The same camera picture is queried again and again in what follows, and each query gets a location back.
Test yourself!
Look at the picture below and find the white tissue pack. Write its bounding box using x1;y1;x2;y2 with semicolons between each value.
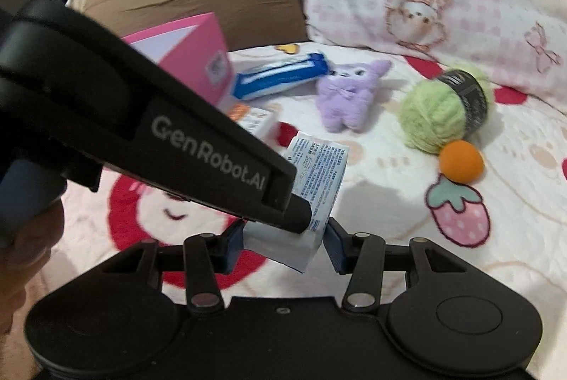
243;132;349;273

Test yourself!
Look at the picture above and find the orange ball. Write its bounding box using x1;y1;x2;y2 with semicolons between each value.
438;140;484;184

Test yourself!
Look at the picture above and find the orange label plastic box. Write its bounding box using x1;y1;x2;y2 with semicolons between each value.
227;102;278;141

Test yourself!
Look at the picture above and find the green yarn ball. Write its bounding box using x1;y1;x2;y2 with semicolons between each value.
398;64;495;155

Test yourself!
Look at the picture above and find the person left hand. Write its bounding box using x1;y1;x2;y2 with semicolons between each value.
1;201;64;336

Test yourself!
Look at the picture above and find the pink cardboard box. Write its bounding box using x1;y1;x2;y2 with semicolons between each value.
123;12;234;106

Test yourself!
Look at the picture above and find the purple Kuromi plush toy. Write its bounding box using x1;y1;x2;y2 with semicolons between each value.
315;59;392;132

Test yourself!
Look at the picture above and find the blue wet wipes pack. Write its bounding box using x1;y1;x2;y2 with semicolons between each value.
232;52;330;101

